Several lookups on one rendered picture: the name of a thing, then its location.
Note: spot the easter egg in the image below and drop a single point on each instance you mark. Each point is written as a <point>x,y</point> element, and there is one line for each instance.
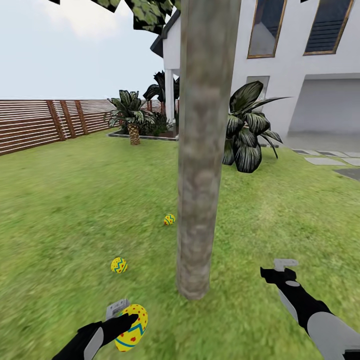
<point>130,338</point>
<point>119,265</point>
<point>169,219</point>

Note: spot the fixed window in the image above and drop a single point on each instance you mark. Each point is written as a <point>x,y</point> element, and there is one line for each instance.
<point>265,81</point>

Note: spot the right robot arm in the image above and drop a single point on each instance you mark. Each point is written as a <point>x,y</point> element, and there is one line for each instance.
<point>334,338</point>

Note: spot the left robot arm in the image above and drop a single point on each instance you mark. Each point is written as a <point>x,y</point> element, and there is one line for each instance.
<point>95,335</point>

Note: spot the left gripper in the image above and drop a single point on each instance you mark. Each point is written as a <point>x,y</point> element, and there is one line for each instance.
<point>121,324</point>

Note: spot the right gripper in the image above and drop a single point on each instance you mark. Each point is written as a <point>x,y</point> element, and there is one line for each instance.
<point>271,275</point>

